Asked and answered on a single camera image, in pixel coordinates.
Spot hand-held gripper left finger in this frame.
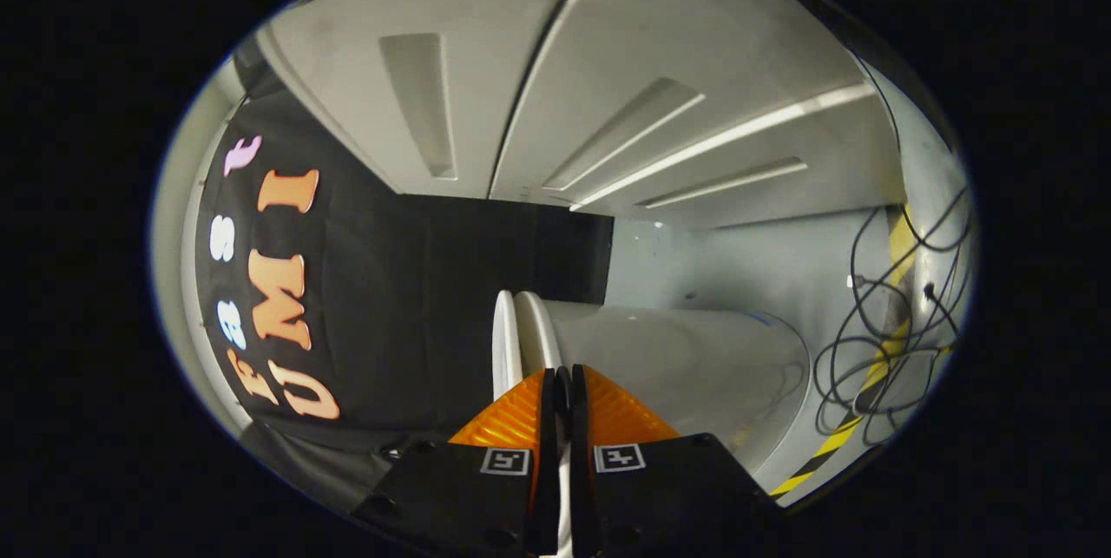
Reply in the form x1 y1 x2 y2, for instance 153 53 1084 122
350 365 571 558

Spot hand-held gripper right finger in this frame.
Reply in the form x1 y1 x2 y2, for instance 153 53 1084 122
570 364 784 558

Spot white toilet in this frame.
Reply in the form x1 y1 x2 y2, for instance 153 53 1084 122
542 299 812 476

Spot black backdrop cloth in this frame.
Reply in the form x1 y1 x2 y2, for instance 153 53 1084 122
194 88 615 456

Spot yellow black hazard tape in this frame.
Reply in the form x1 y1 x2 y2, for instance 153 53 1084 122
768 205 923 500

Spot black cable bundle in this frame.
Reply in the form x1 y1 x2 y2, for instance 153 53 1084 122
812 46 978 448

